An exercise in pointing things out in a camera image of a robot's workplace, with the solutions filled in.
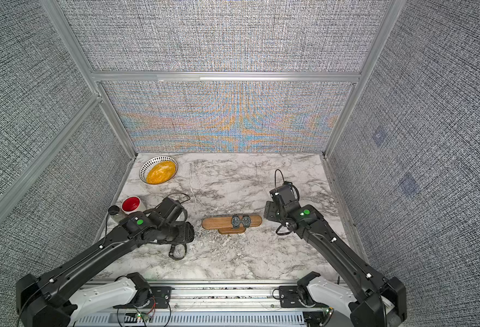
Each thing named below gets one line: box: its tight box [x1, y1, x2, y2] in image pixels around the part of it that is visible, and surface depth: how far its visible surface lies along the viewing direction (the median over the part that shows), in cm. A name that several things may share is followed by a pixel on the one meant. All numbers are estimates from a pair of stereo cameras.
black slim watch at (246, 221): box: [242, 214, 252, 229], surface depth 85 cm
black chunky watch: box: [168, 243, 187, 261], surface depth 85 cm
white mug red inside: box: [120, 195, 142, 216], surface depth 94 cm
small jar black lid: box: [107, 205, 120, 216], surface depth 88 cm
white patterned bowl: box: [139, 155, 179, 186], surface depth 108 cm
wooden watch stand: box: [201, 214, 263, 235], surface depth 86 cm
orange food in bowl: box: [145, 160, 177, 185], surface depth 105 cm
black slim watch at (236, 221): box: [231, 213, 241, 229], surface depth 85 cm
